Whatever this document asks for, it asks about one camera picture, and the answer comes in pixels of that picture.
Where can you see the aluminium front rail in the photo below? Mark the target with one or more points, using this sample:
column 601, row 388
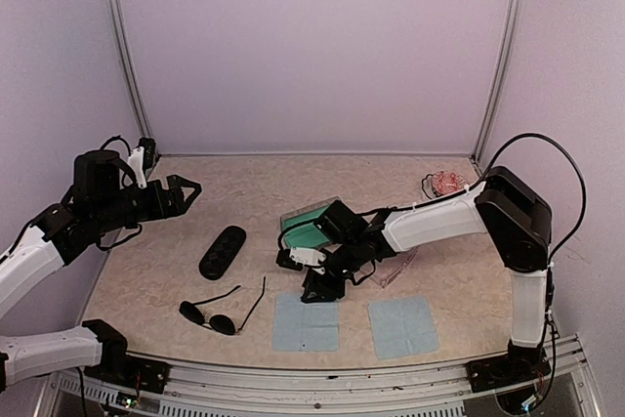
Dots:
column 447, row 388

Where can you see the blue cleaning cloth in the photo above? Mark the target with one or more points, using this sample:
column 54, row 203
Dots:
column 299, row 327
column 402, row 327

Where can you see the right aluminium corner post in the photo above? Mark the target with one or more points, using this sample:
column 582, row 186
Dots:
column 513, row 13

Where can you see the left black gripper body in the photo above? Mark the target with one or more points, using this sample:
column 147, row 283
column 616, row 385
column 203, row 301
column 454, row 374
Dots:
column 154, row 209

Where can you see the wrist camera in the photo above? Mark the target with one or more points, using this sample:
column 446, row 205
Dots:
column 142, row 159
column 296, row 259

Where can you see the clear frame glasses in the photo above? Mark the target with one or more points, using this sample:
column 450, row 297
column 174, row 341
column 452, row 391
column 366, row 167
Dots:
column 389, row 269

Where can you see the grey glasses case green lining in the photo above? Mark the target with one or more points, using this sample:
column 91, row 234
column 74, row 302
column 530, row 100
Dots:
column 305, row 236

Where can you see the aluminium corner post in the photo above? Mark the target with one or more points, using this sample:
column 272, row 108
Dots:
column 513, row 13
column 130, row 77

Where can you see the black round sunglasses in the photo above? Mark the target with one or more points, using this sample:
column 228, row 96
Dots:
column 219, row 323

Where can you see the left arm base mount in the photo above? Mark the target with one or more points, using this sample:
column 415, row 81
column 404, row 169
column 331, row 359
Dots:
column 127, row 363

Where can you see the left aluminium corner post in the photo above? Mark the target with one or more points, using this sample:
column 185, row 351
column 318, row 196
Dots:
column 130, row 77

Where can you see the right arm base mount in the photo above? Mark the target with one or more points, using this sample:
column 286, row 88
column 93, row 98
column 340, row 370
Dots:
column 518, row 364

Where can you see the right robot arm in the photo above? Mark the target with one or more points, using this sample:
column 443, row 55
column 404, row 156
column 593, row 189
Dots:
column 517, row 220

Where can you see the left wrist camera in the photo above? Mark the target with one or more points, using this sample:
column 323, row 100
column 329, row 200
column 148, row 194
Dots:
column 142, row 159

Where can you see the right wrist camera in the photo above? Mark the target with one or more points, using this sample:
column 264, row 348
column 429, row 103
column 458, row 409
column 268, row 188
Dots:
column 296, row 259

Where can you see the red patterned bowl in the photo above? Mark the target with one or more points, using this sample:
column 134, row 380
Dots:
column 442, row 183

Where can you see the black oval glasses case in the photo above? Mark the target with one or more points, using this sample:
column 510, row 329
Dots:
column 219, row 256

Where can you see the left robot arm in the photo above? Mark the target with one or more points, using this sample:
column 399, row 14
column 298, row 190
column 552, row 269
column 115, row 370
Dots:
column 108, row 193

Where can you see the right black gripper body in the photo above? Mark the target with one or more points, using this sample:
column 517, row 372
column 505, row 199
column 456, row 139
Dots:
column 349, row 259

